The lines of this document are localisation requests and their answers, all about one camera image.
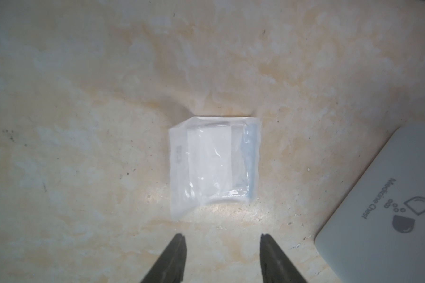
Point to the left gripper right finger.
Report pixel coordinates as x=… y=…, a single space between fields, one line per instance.
x=275 y=265

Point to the gauze packet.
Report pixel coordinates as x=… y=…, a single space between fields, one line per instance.
x=213 y=160

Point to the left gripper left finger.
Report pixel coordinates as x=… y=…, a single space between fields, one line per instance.
x=170 y=266

